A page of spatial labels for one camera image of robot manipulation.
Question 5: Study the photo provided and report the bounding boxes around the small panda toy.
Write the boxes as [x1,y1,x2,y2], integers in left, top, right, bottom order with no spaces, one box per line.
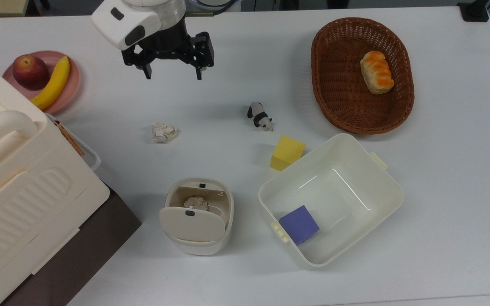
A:
[247,102,274,131]

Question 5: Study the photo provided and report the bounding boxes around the black table clamp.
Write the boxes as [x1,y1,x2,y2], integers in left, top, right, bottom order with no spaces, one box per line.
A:
[458,0,490,23]

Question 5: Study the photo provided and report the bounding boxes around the red apple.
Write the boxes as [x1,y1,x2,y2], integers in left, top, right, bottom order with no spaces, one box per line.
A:
[13,54,50,91]

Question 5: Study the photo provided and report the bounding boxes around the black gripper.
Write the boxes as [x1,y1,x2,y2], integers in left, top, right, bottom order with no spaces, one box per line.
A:
[122,19,215,80]

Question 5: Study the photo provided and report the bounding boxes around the toy bread loaf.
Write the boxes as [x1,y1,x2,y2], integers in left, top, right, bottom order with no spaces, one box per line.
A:
[360,51,394,95]

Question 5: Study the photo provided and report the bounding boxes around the purple foam cube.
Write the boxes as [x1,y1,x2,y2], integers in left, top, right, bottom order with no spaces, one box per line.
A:
[279,205,320,245]

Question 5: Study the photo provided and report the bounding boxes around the crumpled paper wad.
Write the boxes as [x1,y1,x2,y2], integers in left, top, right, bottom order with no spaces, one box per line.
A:
[184,196,209,212]

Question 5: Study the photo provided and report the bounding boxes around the white plastic bin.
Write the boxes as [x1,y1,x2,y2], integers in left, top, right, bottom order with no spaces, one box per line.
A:
[258,133,405,269]

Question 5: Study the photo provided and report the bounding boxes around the yellow foam cube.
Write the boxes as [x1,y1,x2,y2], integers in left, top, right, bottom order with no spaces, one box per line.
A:
[270,135,306,172]

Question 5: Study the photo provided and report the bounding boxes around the brown wicker basket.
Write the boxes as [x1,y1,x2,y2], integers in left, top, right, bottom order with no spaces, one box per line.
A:
[311,17,415,135]

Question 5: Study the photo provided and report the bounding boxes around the pink plate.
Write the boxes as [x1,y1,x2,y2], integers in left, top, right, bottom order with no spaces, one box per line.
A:
[3,51,81,114]

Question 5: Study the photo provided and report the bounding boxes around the cream trash can with lid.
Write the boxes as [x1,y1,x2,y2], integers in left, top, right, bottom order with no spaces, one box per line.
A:
[159,178,234,256]

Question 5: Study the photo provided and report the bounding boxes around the white paper ball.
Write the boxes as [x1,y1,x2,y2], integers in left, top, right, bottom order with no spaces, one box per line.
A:
[151,123,178,143]

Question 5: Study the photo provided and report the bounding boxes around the yellow banana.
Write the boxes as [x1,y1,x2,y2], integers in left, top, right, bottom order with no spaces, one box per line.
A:
[30,56,71,111]

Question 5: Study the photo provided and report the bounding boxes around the white box handle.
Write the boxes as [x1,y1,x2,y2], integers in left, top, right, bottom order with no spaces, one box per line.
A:
[45,113,101,171]

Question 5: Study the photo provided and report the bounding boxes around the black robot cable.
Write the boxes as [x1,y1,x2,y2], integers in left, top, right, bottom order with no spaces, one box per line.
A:
[188,0,241,14]

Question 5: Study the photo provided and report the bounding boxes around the cream plastic storage box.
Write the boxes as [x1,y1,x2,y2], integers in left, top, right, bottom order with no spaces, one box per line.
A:
[0,53,110,306]

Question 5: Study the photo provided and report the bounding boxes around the orange box latch strip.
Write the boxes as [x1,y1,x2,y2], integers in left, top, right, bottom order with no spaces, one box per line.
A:
[55,121,85,157]

